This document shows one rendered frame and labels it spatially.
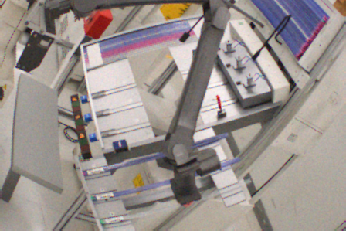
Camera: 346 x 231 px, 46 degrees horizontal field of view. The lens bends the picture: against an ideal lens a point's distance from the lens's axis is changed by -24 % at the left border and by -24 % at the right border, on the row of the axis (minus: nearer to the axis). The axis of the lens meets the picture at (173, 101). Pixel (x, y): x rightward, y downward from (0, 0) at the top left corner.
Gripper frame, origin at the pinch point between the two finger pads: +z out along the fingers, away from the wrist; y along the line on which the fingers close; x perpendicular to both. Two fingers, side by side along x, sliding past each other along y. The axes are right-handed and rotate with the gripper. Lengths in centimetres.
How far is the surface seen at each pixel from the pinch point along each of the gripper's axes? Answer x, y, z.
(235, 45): -45, 67, 5
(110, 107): 10, 60, 12
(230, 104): -32, 43, 11
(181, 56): -25, 77, 13
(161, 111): -17, 91, 56
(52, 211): 60, 55, 70
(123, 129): 8.3, 46.9, 11.5
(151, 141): 0.5, 36.4, 9.9
